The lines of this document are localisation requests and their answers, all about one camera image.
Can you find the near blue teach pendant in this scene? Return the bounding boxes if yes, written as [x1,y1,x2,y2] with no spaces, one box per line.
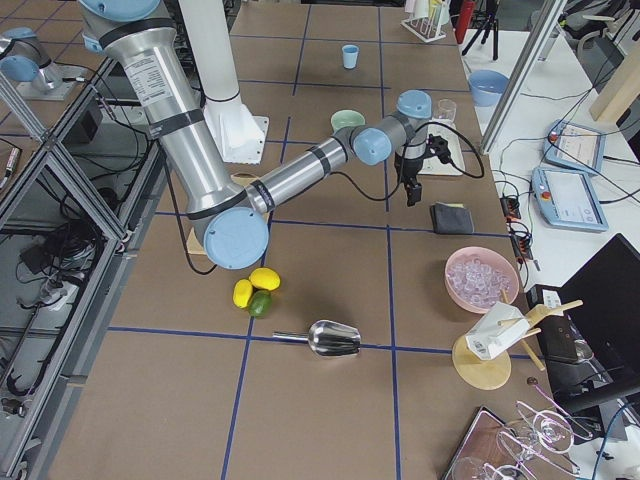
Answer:
[531,167,609,232]

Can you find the cream bear tray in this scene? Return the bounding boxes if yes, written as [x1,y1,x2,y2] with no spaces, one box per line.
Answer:
[419,125,465,176]

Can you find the pink bowl of ice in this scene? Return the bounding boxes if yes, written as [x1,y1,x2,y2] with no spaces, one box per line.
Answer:
[444,246,520,313]

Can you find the yellow lemon lower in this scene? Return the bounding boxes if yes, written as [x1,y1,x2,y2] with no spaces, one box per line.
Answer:
[232,279,254,309]

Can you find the green ceramic bowl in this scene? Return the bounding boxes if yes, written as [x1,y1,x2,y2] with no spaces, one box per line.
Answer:
[330,109,366,132]

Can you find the light blue plastic cup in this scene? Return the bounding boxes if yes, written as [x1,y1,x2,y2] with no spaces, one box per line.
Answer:
[342,44,360,70]

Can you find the clear wine glass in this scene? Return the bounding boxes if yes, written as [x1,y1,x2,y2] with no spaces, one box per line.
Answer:
[432,98,457,124]

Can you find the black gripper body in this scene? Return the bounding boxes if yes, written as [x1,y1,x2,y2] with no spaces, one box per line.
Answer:
[394,134,452,206]

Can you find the wooden stand with base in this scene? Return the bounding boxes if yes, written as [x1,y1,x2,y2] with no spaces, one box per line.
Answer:
[452,300,583,390]

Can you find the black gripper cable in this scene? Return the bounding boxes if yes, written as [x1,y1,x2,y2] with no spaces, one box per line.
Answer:
[329,122,485,201]

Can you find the white cup rack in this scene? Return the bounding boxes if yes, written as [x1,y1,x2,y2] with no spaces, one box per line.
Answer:
[401,0,450,43]

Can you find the black tripod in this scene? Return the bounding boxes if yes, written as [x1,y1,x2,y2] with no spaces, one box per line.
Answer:
[461,0,500,61]

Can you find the hanging wine glasses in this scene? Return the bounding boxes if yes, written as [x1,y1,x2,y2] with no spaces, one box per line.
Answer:
[452,384,596,480]

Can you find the blue teach pendant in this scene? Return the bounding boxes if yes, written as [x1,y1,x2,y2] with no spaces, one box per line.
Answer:
[531,167,609,232]
[542,120,605,176]

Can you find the white carton on stand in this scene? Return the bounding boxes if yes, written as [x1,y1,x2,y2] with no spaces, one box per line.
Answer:
[465,302,529,361]

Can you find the yellow lemon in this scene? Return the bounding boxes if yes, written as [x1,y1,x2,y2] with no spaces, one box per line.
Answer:
[249,267,281,291]
[232,279,254,309]

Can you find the green lime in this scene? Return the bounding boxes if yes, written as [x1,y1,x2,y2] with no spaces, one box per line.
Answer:
[247,290,272,318]

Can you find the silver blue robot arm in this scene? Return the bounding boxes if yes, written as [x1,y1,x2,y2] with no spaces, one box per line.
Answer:
[1,27,86,101]
[81,1,432,269]

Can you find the far blue teach pendant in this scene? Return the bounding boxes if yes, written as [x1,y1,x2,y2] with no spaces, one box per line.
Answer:
[542,120,605,176]

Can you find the yellow lemon upper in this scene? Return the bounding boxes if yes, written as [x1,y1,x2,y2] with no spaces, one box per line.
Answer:
[249,267,281,291]

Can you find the red cylinder bottle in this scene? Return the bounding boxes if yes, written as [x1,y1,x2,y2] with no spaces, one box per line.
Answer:
[455,0,475,45]

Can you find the blue bowl with fork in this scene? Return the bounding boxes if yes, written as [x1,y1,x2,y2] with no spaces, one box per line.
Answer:
[468,70,509,107]

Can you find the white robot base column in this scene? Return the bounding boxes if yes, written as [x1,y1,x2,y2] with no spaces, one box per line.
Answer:
[179,0,269,164]

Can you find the aluminium frame post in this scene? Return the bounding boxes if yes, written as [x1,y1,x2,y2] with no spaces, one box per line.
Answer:
[480,0,567,154]

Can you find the grey folded cloth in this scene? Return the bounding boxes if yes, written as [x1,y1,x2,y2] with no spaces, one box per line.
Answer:
[430,202,475,235]

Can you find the metal ice scoop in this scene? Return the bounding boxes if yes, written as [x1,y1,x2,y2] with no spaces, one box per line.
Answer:
[273,319,361,357]

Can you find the wooden cutting board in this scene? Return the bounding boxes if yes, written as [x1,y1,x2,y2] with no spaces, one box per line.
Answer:
[185,172,274,257]

